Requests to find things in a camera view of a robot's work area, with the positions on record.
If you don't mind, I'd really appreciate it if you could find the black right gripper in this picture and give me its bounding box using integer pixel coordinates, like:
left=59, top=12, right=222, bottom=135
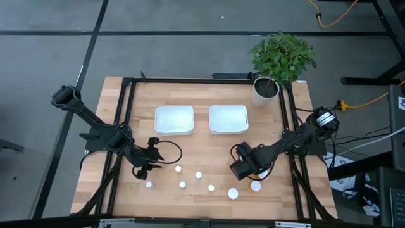
left=229, top=141, right=268, bottom=182

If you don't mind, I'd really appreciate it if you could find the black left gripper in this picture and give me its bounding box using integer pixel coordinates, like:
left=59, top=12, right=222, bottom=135
left=132, top=147, right=166, bottom=180

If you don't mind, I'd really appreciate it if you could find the white plastic bin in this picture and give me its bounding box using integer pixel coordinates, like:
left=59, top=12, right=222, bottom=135
left=154, top=105, right=195, bottom=136
left=208, top=104, right=250, bottom=136

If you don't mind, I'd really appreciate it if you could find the white plant pot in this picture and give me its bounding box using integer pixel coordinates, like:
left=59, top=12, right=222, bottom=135
left=251, top=75, right=281, bottom=108

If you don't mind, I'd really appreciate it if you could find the green leafy plant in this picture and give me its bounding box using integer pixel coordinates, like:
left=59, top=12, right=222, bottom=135
left=248, top=30, right=317, bottom=88

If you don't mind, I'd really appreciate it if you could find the white and navy patterned bag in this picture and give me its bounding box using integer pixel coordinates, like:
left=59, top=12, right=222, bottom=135
left=325, top=151, right=380, bottom=218

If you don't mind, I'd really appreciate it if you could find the black desk foot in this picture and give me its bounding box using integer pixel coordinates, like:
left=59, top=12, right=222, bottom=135
left=0, top=138, right=25, bottom=153

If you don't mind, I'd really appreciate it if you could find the black equipment box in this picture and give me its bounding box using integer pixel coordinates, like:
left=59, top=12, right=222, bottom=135
left=378, top=167, right=405, bottom=227

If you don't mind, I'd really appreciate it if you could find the black cabinet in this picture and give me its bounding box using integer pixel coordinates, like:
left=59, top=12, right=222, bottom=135
left=388, top=84, right=405, bottom=174

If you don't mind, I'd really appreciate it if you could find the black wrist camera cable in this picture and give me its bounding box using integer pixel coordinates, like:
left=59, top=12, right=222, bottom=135
left=157, top=139, right=184, bottom=165

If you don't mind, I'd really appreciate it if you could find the silver aluminium rail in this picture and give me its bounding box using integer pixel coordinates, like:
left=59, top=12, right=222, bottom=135
left=98, top=217, right=135, bottom=228
left=274, top=220, right=313, bottom=228

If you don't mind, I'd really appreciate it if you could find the black power cable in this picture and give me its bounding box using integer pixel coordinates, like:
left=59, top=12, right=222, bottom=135
left=328, top=125, right=392, bottom=143

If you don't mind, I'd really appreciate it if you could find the white cable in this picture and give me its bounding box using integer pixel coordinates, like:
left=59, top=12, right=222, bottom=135
left=333, top=126, right=405, bottom=156

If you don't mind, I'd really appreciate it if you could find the yellow extension cable with plug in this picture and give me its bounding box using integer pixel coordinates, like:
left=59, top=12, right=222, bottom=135
left=335, top=80, right=405, bottom=111

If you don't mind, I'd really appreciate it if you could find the yellow hanging power cord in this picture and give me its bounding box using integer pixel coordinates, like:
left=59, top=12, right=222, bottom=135
left=306, top=0, right=359, bottom=29

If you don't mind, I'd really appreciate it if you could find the black desk frame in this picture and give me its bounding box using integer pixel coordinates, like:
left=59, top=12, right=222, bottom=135
left=340, top=0, right=405, bottom=86

